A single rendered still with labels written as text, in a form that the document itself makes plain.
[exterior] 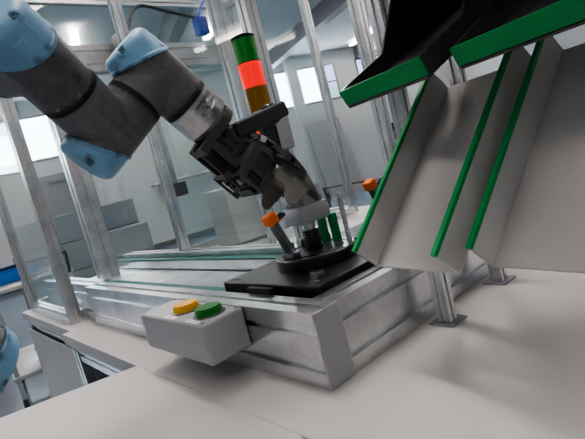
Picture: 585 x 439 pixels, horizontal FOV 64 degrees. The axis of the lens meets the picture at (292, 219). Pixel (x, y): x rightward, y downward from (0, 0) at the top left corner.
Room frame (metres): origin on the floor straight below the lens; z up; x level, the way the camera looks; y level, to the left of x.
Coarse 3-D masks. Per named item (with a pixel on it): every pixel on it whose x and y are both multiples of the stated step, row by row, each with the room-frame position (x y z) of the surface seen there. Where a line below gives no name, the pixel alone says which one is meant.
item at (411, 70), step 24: (408, 0) 0.65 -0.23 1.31; (432, 0) 0.68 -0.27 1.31; (456, 0) 0.70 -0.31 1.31; (480, 0) 0.53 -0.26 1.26; (408, 24) 0.65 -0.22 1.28; (432, 24) 0.67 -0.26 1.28; (456, 24) 0.50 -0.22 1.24; (384, 48) 0.62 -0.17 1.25; (408, 48) 0.65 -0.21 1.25; (432, 48) 0.48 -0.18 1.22; (360, 72) 0.60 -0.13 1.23; (384, 72) 0.51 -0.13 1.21; (408, 72) 0.49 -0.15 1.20; (432, 72) 0.48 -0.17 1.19; (360, 96) 0.56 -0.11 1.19
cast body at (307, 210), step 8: (320, 192) 0.78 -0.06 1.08; (304, 200) 0.76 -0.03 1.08; (312, 200) 0.77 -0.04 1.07; (320, 200) 0.78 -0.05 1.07; (288, 208) 0.78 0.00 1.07; (296, 208) 0.75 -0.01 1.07; (304, 208) 0.75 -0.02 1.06; (312, 208) 0.77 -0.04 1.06; (320, 208) 0.78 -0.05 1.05; (328, 208) 0.81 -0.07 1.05; (288, 216) 0.77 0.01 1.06; (296, 216) 0.76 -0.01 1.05; (304, 216) 0.75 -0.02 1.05; (312, 216) 0.76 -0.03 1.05; (320, 216) 0.77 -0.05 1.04; (288, 224) 0.77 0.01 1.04; (296, 224) 0.76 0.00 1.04; (304, 224) 0.75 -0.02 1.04
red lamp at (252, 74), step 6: (258, 60) 0.99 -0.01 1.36; (240, 66) 0.99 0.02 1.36; (246, 66) 0.98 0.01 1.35; (252, 66) 0.98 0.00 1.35; (258, 66) 0.99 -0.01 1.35; (240, 72) 0.99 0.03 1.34; (246, 72) 0.98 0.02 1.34; (252, 72) 0.98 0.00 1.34; (258, 72) 0.99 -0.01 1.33; (240, 78) 1.00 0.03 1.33; (246, 78) 0.98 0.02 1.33; (252, 78) 0.98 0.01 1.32; (258, 78) 0.98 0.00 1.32; (264, 78) 1.00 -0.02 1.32; (246, 84) 0.99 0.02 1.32; (252, 84) 0.98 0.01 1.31; (258, 84) 0.99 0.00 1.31
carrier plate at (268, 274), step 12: (276, 264) 0.83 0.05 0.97; (336, 264) 0.72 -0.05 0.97; (348, 264) 0.70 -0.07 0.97; (360, 264) 0.68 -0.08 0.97; (372, 264) 0.69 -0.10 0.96; (240, 276) 0.81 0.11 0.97; (252, 276) 0.78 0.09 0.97; (264, 276) 0.76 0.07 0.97; (276, 276) 0.74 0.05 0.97; (288, 276) 0.72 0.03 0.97; (300, 276) 0.70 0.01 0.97; (324, 276) 0.66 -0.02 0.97; (336, 276) 0.65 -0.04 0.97; (348, 276) 0.66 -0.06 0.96; (228, 288) 0.79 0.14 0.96; (240, 288) 0.76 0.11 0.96; (276, 288) 0.69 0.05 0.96; (288, 288) 0.66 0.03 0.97; (300, 288) 0.64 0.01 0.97; (312, 288) 0.62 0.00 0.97; (324, 288) 0.62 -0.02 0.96
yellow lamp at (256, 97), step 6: (264, 84) 0.99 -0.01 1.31; (246, 90) 0.99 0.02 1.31; (252, 90) 0.98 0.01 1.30; (258, 90) 0.98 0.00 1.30; (264, 90) 0.99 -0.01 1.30; (246, 96) 0.99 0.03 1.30; (252, 96) 0.98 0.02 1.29; (258, 96) 0.98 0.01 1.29; (264, 96) 0.99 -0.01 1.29; (246, 102) 1.00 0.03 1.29; (252, 102) 0.98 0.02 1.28; (258, 102) 0.98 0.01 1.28; (264, 102) 0.98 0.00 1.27; (270, 102) 1.00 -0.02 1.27; (252, 108) 0.99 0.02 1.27; (258, 108) 0.98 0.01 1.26
